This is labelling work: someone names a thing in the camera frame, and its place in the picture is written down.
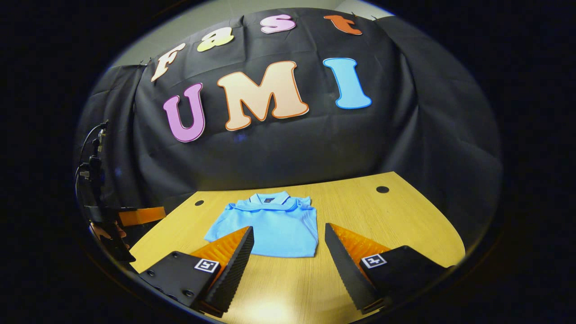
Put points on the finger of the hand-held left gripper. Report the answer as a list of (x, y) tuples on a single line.
[(141, 216)]

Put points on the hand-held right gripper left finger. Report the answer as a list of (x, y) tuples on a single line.
[(234, 267)]

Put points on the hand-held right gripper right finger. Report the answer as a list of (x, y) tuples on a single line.
[(344, 265)]

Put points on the light blue T-shirt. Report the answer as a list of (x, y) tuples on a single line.
[(265, 225)]

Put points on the black backdrop cloth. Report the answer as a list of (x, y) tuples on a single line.
[(288, 148)]

